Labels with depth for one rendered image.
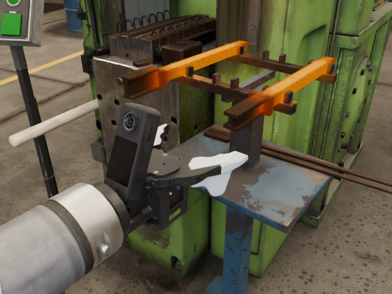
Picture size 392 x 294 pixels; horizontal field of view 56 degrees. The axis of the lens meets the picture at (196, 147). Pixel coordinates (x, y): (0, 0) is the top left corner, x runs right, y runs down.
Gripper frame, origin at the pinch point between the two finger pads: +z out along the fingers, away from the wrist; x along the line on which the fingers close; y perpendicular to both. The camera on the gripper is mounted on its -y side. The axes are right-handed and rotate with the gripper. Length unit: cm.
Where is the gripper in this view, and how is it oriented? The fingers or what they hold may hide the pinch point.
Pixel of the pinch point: (206, 135)
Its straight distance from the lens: 55.9
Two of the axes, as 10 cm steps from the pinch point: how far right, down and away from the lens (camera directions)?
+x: 7.8, 3.2, -5.4
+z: 6.3, -3.9, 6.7
